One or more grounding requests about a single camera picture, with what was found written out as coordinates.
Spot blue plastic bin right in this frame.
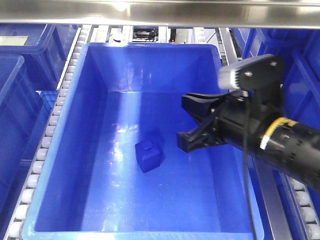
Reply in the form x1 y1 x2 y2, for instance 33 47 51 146
232 28 320 129

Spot blue plastic bin left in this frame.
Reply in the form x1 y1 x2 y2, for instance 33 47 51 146
0 23 78 206

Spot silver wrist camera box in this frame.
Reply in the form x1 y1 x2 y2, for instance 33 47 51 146
217 54 285 91

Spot blue plastic target bin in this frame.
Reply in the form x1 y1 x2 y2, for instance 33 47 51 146
21 43 253 240

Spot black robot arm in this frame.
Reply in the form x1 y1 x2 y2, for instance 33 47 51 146
177 90 320 191

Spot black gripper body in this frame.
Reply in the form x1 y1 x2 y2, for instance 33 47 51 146
208 84 283 150

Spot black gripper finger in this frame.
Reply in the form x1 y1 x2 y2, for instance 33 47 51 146
181 93 229 123
177 121 226 153

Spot blue plastic bottle-shaped part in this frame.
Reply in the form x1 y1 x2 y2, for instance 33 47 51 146
135 139 163 173

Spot steel shelf beam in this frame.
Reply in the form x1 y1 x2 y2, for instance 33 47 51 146
0 0 320 29

